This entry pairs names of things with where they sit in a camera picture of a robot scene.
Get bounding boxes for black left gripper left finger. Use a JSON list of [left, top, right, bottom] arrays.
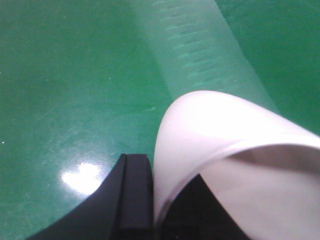
[[29, 154, 154, 240]]

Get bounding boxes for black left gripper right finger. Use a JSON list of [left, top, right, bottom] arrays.
[[160, 174, 248, 240]]

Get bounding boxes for beige plastic cup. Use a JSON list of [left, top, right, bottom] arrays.
[[153, 90, 320, 240]]

